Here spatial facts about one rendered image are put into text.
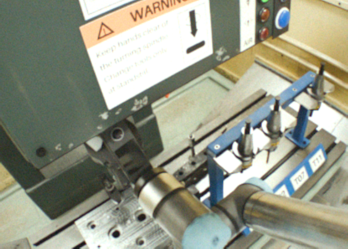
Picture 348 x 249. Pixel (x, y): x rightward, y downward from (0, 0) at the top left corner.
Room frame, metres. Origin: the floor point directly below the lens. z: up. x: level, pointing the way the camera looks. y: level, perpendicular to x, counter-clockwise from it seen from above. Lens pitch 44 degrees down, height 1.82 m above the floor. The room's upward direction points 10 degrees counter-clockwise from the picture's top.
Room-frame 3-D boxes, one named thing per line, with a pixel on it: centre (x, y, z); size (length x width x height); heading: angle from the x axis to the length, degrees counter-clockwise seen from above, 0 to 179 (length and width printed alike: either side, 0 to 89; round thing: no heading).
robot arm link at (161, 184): (0.27, 0.04, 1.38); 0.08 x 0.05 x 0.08; 123
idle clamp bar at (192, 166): (0.64, -0.07, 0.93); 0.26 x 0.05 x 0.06; 124
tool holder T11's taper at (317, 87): (0.61, -0.45, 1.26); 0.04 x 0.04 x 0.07
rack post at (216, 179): (0.47, -0.09, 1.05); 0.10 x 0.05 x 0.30; 29
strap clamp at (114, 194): (0.56, 0.25, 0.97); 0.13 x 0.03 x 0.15; 29
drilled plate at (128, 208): (0.42, 0.20, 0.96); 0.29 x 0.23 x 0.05; 119
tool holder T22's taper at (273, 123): (0.50, -0.26, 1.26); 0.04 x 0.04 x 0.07
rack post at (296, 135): (0.68, -0.48, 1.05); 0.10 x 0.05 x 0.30; 29
